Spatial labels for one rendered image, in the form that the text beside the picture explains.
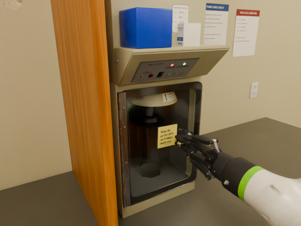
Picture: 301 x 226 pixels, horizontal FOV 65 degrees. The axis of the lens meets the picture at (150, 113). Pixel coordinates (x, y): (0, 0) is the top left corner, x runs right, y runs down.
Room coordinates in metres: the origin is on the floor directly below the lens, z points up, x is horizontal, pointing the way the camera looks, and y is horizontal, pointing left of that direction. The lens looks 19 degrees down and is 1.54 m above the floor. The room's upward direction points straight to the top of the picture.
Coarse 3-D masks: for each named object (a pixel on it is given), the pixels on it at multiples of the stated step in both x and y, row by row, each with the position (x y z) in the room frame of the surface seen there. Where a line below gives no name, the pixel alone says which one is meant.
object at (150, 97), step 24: (144, 96) 0.68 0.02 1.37; (168, 96) 0.73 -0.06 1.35; (192, 96) 0.77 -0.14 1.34; (144, 120) 0.68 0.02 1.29; (168, 120) 0.73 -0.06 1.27; (192, 120) 0.78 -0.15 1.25; (144, 144) 0.68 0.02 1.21; (144, 168) 0.68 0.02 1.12; (168, 168) 0.73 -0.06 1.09; (192, 168) 0.78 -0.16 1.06; (144, 192) 0.68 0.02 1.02
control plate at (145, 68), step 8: (144, 64) 0.60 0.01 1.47; (152, 64) 0.61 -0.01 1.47; (160, 64) 0.63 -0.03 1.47; (168, 64) 0.64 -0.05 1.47; (176, 64) 0.66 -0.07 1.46; (192, 64) 0.69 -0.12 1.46; (136, 72) 0.61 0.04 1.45; (144, 72) 0.63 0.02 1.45; (152, 72) 0.64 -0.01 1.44; (168, 72) 0.68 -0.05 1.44; (184, 72) 0.71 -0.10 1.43; (136, 80) 0.64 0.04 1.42; (144, 80) 0.66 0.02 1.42
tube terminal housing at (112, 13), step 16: (112, 0) 0.65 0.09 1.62; (128, 0) 0.68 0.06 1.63; (144, 0) 0.70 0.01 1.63; (160, 0) 0.73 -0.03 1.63; (176, 0) 0.75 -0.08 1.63; (192, 0) 0.78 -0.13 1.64; (112, 16) 0.65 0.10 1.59; (192, 16) 0.78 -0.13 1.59; (112, 32) 0.65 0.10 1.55; (112, 48) 0.66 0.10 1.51; (112, 64) 0.66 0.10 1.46; (112, 80) 0.67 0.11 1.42; (176, 80) 0.76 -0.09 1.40; (192, 80) 0.79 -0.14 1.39; (112, 96) 0.67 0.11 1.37; (112, 112) 0.68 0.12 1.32; (112, 128) 0.69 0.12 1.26; (176, 192) 0.77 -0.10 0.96; (128, 208) 0.66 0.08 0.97; (144, 208) 0.69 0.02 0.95
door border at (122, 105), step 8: (120, 96) 0.65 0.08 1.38; (120, 104) 0.65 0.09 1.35; (120, 120) 0.64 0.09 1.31; (120, 136) 0.64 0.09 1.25; (120, 152) 0.64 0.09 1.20; (128, 160) 0.65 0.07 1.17; (128, 168) 0.65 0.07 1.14; (128, 176) 0.65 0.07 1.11; (128, 184) 0.65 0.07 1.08; (128, 192) 0.65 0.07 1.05; (128, 200) 0.65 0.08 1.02
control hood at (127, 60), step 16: (128, 48) 0.59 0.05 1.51; (160, 48) 0.59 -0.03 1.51; (176, 48) 0.62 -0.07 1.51; (192, 48) 0.64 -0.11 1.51; (208, 48) 0.67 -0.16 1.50; (224, 48) 0.70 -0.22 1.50; (128, 64) 0.58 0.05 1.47; (208, 64) 0.73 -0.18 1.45; (128, 80) 0.63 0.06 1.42; (160, 80) 0.70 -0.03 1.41
